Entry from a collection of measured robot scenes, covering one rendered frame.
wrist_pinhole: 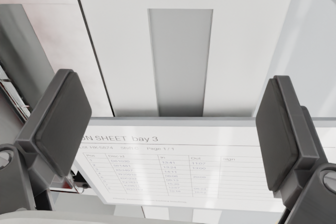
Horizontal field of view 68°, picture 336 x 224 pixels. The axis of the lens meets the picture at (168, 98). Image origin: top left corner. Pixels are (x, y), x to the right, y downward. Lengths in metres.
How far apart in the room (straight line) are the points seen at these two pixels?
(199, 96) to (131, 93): 0.04
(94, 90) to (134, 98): 0.13
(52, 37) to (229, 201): 0.22
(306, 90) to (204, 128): 1.46
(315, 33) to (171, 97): 1.23
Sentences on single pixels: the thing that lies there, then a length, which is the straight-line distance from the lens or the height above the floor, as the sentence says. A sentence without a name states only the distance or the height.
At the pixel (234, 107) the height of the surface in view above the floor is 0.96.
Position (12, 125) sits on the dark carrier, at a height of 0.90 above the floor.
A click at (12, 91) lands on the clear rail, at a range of 0.30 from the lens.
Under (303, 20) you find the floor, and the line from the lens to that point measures 1.30.
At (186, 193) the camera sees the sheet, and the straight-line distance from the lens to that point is 0.25.
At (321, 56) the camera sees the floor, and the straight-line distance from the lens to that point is 1.46.
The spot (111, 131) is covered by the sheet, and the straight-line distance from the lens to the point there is 0.18.
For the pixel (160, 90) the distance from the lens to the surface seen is 0.16.
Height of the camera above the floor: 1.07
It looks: 43 degrees down
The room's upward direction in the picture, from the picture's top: 172 degrees counter-clockwise
